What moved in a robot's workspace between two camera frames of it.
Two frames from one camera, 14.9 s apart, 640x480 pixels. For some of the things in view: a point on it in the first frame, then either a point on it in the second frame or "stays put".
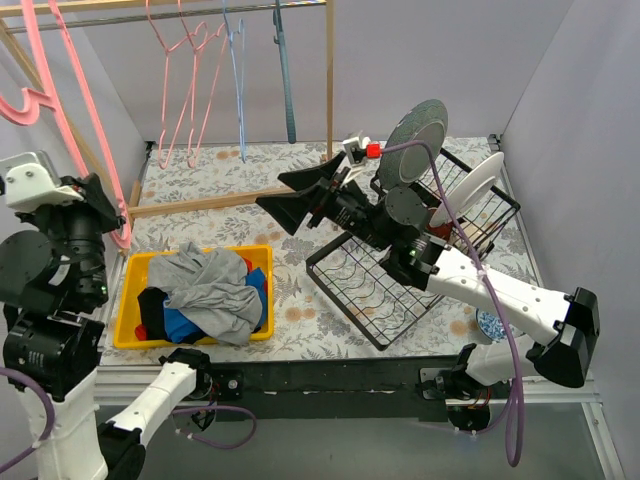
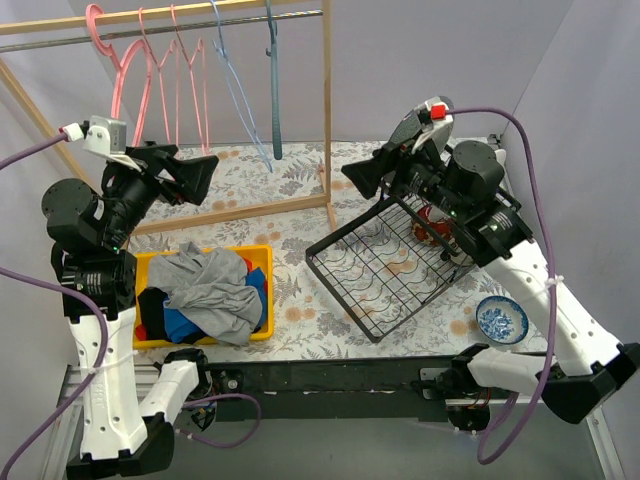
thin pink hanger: [191, 84] to [173, 42]
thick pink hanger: [46, 95] to [106, 48]
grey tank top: [211, 289] stays put
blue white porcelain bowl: [491, 325] stays put
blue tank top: [179, 325] stays put
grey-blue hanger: [290, 98] to [275, 93]
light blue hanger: [237, 44] to [238, 94]
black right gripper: [322, 194] to [400, 160]
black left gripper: [95, 195] to [163, 175]
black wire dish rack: [380, 301] stays put
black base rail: [410, 388] stays put
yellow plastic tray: [135, 278] stays put
